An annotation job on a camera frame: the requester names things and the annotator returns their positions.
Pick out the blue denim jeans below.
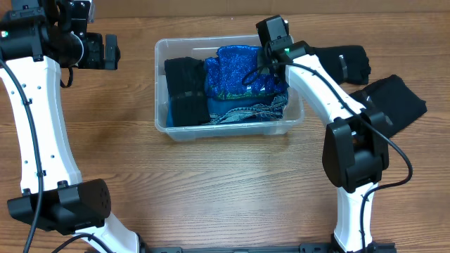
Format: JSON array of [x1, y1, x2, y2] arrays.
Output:
[[165, 84, 290, 128]]

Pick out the blue sparkly fabric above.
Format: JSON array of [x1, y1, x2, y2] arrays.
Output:
[[205, 45, 288, 100]]

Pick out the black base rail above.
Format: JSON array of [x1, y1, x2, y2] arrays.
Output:
[[140, 242, 397, 253]]

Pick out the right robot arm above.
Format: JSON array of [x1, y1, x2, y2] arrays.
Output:
[[256, 15, 389, 252]]

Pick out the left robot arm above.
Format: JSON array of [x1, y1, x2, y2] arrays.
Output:
[[1, 0, 147, 252]]

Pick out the large black cloth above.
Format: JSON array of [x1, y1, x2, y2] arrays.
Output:
[[350, 74, 428, 138]]

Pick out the clear plastic storage bin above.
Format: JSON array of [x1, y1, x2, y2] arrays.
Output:
[[154, 34, 304, 141]]

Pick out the small black cloth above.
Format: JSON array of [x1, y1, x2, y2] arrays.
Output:
[[165, 57, 210, 127]]

